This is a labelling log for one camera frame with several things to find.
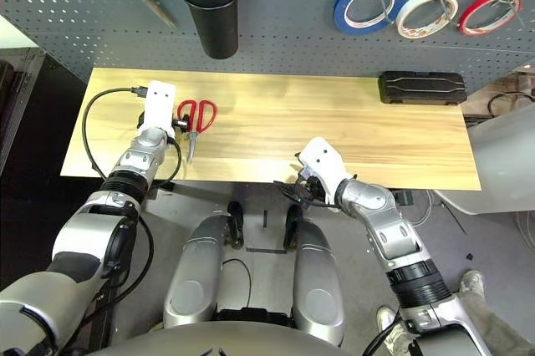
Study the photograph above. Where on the black right robot foot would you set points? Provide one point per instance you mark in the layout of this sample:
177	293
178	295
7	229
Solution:
292	228

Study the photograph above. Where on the light grey curved furniture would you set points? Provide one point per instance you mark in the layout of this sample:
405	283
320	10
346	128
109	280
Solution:
501	164

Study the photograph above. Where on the grey robot torso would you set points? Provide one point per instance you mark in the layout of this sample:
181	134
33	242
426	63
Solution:
230	343

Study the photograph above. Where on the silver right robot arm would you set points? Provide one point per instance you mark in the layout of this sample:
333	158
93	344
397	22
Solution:
384	214

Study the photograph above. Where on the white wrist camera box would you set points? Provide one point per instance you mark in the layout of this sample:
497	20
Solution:
159	105
326	159

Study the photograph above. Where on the black robot foot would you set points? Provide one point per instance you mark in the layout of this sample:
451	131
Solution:
292	228
235	226

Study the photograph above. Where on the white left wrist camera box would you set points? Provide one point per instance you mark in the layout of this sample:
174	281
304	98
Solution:
159	105

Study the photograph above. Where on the black cup holder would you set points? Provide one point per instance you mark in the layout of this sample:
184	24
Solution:
217	34

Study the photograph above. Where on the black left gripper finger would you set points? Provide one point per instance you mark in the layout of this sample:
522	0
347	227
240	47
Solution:
141	120
180	123

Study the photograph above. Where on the black left robot foot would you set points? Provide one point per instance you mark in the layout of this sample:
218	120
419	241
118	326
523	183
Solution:
235	226

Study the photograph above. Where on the grey trouser leg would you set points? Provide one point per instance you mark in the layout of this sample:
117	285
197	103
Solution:
493	322

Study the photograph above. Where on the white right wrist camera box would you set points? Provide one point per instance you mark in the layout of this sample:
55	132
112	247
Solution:
326	159

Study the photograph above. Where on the black cabinet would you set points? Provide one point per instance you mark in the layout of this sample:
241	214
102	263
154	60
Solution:
25	205

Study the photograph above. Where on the long metal peg hook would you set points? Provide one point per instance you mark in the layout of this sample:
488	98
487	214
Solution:
446	11

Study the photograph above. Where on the grey pegboard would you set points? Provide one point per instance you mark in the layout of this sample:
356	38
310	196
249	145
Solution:
271	38

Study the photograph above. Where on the black plastic tool case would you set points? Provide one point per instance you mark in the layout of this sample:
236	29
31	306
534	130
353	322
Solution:
422	88

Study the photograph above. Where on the grey white sneaker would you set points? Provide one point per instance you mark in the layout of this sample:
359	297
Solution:
472	283
388	327

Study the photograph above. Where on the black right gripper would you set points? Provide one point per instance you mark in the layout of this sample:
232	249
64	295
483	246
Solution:
311	193

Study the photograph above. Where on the silver robot leg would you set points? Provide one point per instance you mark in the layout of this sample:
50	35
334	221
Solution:
317	289
192	276

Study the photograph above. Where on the blue tape roll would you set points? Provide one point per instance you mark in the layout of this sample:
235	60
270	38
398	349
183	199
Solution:
340	9

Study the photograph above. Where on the silver right robot leg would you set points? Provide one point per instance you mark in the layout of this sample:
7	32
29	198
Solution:
317	289

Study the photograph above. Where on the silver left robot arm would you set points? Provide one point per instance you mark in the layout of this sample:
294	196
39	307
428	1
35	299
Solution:
134	159

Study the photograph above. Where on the silver left robot leg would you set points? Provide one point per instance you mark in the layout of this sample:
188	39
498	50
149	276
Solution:
192	276

